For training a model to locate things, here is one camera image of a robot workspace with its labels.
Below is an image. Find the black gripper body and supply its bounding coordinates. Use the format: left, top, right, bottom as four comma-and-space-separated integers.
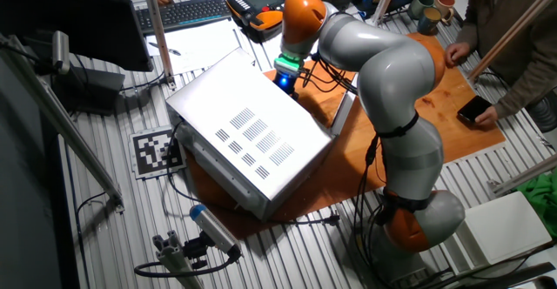
274, 71, 302, 102

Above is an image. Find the dark phone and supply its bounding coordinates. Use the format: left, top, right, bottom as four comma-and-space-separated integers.
456, 95, 493, 124

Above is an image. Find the silver microwave oven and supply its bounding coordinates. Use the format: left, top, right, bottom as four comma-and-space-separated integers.
164, 47, 334, 223

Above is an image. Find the right hand olive sleeve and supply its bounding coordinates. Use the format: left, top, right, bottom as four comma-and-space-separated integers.
444, 41, 473, 69

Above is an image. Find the person hand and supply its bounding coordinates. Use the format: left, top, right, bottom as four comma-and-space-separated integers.
473, 104, 500, 127

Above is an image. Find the orange black teach pendant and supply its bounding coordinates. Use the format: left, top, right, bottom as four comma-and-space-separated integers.
225, 0, 291, 32

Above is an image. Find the large blank white sheet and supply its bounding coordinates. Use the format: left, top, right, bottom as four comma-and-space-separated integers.
144, 17, 245, 76

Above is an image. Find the blue item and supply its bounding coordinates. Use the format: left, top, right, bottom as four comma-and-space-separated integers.
354, 0, 379, 18

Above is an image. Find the black keyboard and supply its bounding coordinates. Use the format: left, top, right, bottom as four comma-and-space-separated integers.
133, 0, 233, 37

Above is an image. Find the black pen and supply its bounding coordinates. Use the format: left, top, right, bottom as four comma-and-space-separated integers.
147, 41, 182, 57

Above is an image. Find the black white fiducial marker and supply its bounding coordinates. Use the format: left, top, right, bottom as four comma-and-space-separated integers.
129, 125, 187, 180

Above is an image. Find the dark round container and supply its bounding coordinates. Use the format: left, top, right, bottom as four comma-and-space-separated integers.
407, 0, 436, 20

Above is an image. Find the dark cylindrical container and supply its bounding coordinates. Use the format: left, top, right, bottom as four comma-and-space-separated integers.
417, 6, 443, 36

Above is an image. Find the glossy wooden board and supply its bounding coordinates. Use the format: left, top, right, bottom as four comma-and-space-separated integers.
185, 31, 507, 240

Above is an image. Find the dark grey box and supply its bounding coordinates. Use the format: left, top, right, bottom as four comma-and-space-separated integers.
50, 62, 127, 117

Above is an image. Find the short aluminium profile piece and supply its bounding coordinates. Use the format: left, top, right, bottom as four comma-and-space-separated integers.
151, 230, 205, 289

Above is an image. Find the black monitor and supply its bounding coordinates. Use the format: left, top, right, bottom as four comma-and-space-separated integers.
0, 0, 155, 73

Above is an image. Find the silver grey cylindrical device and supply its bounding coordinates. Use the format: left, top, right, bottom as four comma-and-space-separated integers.
51, 30, 71, 76

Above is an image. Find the person torso olive jacket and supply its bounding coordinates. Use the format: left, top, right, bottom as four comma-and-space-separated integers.
460, 0, 557, 88

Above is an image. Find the green cloth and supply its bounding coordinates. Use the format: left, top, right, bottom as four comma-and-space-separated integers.
515, 170, 557, 239

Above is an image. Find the dark metal bar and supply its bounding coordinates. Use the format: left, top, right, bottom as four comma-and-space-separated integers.
428, 260, 557, 289

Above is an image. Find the gripper mounted camera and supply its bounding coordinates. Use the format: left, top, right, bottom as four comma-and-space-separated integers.
272, 61, 303, 78

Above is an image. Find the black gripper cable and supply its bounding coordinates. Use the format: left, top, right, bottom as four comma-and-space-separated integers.
299, 51, 362, 97

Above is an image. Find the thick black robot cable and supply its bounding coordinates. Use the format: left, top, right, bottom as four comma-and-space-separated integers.
352, 134, 388, 284

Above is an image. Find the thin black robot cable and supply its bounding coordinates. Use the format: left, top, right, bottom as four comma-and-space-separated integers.
352, 162, 379, 264

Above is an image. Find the aluminium post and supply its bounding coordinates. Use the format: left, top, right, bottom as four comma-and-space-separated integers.
487, 152, 557, 198
461, 0, 557, 89
138, 0, 178, 91
0, 33, 126, 214

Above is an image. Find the thin black table cable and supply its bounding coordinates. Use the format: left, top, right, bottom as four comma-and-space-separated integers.
119, 69, 167, 94
64, 147, 109, 289

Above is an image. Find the silver camera blue cap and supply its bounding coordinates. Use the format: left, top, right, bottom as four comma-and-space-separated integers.
189, 204, 243, 258

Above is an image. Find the black camera ball mount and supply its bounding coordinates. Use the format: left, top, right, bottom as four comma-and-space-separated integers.
182, 232, 215, 271

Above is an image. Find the black camera cable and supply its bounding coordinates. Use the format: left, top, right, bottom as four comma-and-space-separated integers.
133, 245, 243, 279

